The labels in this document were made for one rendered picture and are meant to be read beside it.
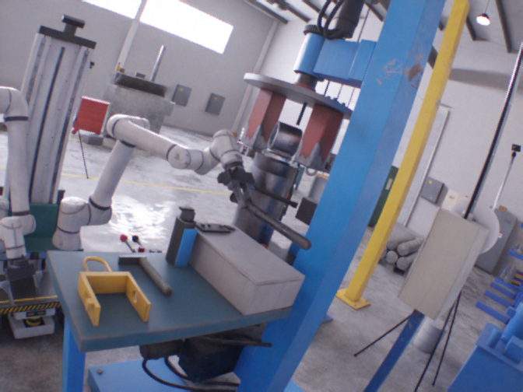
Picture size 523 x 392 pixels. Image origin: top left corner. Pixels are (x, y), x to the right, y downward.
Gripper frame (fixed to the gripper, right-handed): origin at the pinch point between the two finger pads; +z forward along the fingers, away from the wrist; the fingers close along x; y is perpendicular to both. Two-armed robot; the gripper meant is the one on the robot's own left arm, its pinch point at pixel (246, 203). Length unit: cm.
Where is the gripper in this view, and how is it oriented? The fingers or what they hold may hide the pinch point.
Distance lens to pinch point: 135.3
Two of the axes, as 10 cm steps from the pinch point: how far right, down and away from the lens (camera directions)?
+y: 6.6, -5.1, -5.6
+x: 6.8, 0.7, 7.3
